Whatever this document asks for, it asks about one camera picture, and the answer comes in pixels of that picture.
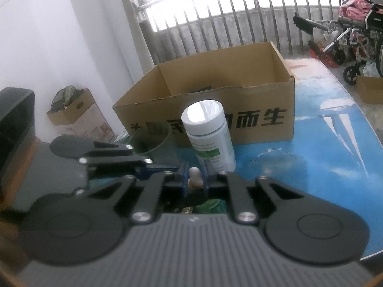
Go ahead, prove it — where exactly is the wheelchair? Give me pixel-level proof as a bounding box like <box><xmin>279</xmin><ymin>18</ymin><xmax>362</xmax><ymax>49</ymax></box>
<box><xmin>293</xmin><ymin>3</ymin><xmax>382</xmax><ymax>86</ymax></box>

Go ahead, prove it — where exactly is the small floor cardboard box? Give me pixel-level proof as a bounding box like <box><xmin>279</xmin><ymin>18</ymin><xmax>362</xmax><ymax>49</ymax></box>
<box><xmin>356</xmin><ymin>76</ymin><xmax>383</xmax><ymax>104</ymax></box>

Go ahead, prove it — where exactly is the printed cardboard box on floor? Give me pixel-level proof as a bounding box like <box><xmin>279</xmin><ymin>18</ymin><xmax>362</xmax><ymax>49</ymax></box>
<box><xmin>47</xmin><ymin>88</ymin><xmax>115</xmax><ymax>141</ymax></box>

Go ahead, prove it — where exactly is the bag in floor box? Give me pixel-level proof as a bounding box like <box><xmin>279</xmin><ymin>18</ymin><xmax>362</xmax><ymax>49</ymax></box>
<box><xmin>51</xmin><ymin>85</ymin><xmax>84</xmax><ymax>113</ymax></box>

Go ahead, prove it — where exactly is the green dropper bottle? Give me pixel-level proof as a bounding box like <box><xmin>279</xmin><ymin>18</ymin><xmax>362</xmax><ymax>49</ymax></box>
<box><xmin>167</xmin><ymin>166</ymin><xmax>230</xmax><ymax>215</ymax></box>

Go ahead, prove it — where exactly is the clear glass cup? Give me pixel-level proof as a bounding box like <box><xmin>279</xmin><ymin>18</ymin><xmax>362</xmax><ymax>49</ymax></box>
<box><xmin>127</xmin><ymin>121</ymin><xmax>180</xmax><ymax>167</ymax></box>

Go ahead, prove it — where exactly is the large cardboard box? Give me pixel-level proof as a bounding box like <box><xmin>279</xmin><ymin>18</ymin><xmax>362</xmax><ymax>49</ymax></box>
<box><xmin>113</xmin><ymin>42</ymin><xmax>295</xmax><ymax>147</ymax></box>

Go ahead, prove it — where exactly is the white supplement bottle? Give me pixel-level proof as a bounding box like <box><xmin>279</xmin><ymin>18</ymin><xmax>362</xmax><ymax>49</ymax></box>
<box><xmin>181</xmin><ymin>100</ymin><xmax>236</xmax><ymax>172</ymax></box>

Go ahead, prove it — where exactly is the pink clothes pile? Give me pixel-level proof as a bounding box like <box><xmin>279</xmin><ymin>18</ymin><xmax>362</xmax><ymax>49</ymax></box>
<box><xmin>338</xmin><ymin>0</ymin><xmax>373</xmax><ymax>21</ymax></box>

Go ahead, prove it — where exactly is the metal balcony railing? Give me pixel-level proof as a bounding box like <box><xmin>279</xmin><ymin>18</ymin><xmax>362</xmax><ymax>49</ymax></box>
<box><xmin>132</xmin><ymin>0</ymin><xmax>343</xmax><ymax>64</ymax></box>

